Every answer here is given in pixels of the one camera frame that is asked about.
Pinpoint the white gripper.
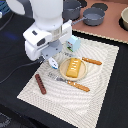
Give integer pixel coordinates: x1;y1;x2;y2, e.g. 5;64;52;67
23;20;72;61

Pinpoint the light blue cup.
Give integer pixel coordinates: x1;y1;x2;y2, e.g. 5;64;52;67
66;35;81;52

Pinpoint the yellow toy bread loaf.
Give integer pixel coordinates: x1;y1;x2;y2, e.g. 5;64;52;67
66;58;81;78

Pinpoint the brown toy sausage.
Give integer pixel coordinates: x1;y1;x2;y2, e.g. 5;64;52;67
35;74;46;94

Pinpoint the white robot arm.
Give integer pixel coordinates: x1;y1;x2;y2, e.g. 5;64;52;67
6;0;72;61

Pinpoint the dark grey pot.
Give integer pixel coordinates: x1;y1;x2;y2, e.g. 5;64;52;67
62;0;81;20

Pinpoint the beige round plate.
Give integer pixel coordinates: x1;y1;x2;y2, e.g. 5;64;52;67
59;58;87;81

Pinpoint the dark grey saucepan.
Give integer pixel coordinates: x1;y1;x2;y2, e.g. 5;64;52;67
72;7;105;26

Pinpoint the beige woven placemat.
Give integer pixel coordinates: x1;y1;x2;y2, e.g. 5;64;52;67
17;38;119;128

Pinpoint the beige bowl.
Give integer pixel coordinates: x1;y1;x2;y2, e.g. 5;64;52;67
121;7;128;30

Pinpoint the wooden handled knife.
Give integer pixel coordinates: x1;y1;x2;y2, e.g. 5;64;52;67
63;52;102;65

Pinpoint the black cable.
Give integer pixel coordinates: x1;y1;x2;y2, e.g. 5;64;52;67
0;56;46;84

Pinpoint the wooden handled fork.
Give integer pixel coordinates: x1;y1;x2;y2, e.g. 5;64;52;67
48;72;90;92

